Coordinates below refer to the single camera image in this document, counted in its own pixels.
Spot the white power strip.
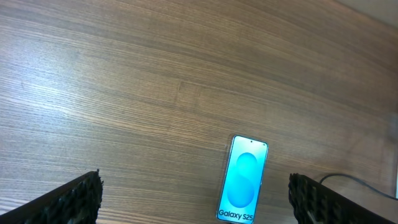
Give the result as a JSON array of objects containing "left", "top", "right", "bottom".
[{"left": 395, "top": 165, "right": 398, "bottom": 199}]

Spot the blue Galaxy S25 smartphone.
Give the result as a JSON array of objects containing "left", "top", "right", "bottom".
[{"left": 216, "top": 135, "right": 269, "bottom": 224}]

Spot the black USB charging cable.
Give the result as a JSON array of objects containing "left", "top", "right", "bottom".
[{"left": 318, "top": 173, "right": 398, "bottom": 201}]

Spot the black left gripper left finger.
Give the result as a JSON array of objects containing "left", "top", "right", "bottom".
[{"left": 1, "top": 170, "right": 103, "bottom": 224}]

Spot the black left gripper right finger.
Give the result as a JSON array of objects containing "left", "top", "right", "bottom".
[{"left": 289, "top": 173, "right": 392, "bottom": 224}]

